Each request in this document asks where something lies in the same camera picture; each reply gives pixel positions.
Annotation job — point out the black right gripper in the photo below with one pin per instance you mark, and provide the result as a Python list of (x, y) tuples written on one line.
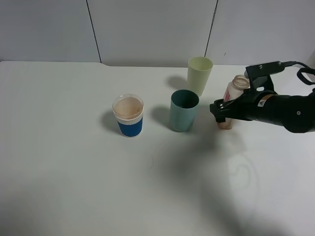
[(295, 113)]

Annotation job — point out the plastic drink bottle pink label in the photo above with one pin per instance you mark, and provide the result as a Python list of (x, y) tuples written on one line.
[(234, 89)]

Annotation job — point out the teal plastic cup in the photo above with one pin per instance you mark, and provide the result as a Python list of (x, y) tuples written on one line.
[(183, 109)]

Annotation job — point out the pale yellow plastic cup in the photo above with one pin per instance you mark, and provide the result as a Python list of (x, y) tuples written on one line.
[(199, 69)]

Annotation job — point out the blue sleeved clear cup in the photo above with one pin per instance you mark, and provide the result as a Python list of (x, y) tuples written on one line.
[(128, 110)]

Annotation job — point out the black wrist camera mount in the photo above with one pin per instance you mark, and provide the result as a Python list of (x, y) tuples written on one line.
[(259, 75)]

